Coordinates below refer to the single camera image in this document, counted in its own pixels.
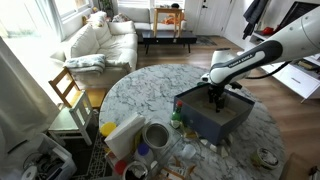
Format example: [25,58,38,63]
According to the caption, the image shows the wooden chair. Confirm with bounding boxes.
[48,68,106,109]

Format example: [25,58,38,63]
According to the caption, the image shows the white sofa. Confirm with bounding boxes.
[50,6,188,88]

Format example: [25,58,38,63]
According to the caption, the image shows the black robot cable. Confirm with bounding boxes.
[246,59,294,80]

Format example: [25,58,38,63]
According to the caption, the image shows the clear plastic container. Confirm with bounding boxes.
[141,120,196,180]

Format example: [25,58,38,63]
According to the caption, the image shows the dark coffee table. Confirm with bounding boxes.
[142,30,197,52]

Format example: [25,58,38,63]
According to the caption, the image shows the metal bowl with foil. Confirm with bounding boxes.
[250,148,279,170]

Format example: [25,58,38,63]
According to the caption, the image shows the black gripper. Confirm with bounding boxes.
[208,85,224,112]

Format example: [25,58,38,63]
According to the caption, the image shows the folded grey blanket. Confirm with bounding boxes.
[64,54,106,74]

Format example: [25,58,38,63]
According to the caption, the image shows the grey paint can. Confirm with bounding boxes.
[142,122,170,150]

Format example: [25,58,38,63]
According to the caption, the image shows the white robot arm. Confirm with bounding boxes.
[202,7,320,112]

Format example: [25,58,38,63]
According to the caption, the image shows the white storage bin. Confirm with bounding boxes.
[0,133,78,180]

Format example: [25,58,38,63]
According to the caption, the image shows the yellow plastic lid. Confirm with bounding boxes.
[100,122,117,137]

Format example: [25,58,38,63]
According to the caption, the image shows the wooden side table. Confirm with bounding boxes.
[153,7,183,37]

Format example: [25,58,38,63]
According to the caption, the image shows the orange torn snack bag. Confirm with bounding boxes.
[155,156,195,180]

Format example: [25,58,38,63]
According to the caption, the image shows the dark blue cardboard box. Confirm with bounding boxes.
[174,84,255,145]

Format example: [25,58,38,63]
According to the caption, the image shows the white tv cabinet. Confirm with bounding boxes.
[249,31,320,101]

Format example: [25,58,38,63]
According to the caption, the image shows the green sauce bottle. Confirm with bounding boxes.
[171,100,183,129]

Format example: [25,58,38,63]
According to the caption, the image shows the white step stool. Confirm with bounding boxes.
[48,90,97,146]

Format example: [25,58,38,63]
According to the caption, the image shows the blue cap jar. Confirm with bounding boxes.
[134,143,154,167]

